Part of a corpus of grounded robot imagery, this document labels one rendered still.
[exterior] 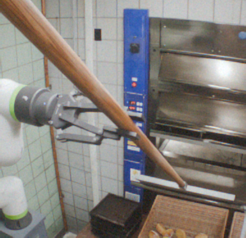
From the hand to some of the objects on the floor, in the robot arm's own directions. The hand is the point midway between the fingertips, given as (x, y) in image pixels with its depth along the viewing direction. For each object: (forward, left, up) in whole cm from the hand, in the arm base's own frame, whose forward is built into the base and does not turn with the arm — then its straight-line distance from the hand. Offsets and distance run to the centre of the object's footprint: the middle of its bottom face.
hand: (124, 124), depth 58 cm
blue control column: (-47, +215, -196) cm, 295 cm away
